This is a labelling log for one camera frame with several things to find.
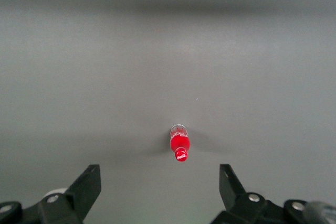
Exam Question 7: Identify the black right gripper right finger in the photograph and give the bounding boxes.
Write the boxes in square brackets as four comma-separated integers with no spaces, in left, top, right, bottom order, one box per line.
[209,164,309,224]

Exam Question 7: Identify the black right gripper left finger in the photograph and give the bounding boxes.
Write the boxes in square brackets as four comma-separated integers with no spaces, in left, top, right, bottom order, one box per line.
[0,164,102,224]

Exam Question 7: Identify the red cola bottle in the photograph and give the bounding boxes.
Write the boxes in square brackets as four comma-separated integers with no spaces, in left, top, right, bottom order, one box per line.
[169,123,190,163]

